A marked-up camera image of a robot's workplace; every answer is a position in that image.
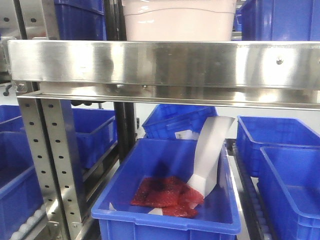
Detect blue crate front right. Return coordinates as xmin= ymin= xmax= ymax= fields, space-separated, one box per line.
xmin=258 ymin=147 xmax=320 ymax=240

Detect red bubble wrap pouches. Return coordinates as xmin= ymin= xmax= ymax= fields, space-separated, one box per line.
xmin=130 ymin=176 xmax=205 ymax=218

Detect white paper strip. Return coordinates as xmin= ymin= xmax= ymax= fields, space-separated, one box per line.
xmin=187 ymin=116 xmax=235 ymax=197

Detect perforated steel shelf upright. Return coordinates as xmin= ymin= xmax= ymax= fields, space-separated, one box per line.
xmin=18 ymin=96 xmax=88 ymax=240

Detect blue crate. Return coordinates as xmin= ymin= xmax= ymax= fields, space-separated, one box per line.
xmin=235 ymin=115 xmax=320 ymax=177
xmin=142 ymin=104 xmax=218 ymax=140
xmin=258 ymin=147 xmax=320 ymax=240
xmin=240 ymin=0 xmax=320 ymax=41
xmin=0 ymin=130 xmax=45 ymax=240
xmin=40 ymin=0 xmax=107 ymax=41
xmin=72 ymin=108 xmax=117 ymax=169
xmin=91 ymin=138 xmax=241 ymax=240

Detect blue crate upper right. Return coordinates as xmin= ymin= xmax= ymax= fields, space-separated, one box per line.
xmin=240 ymin=0 xmax=320 ymax=41

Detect blue crate upper left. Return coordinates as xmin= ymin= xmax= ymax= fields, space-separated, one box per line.
xmin=40 ymin=0 xmax=107 ymax=41

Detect blue crate rear right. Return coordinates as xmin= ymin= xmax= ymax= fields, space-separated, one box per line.
xmin=235 ymin=115 xmax=320 ymax=177

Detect blue crate rear centre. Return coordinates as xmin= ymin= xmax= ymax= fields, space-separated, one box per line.
xmin=142 ymin=104 xmax=218 ymax=140

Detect blue crate front centre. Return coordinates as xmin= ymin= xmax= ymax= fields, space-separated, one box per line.
xmin=91 ymin=138 xmax=241 ymax=240

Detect blue crate middle left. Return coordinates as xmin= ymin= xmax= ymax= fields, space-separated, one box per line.
xmin=72 ymin=108 xmax=117 ymax=169

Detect blue crate front left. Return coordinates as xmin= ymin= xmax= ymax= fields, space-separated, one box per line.
xmin=0 ymin=130 xmax=45 ymax=240

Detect white roller conveyor track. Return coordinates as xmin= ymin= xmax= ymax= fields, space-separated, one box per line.
xmin=10 ymin=204 xmax=46 ymax=240

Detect stainless steel shelf beam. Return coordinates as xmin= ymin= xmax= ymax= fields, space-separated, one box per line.
xmin=8 ymin=40 xmax=320 ymax=110

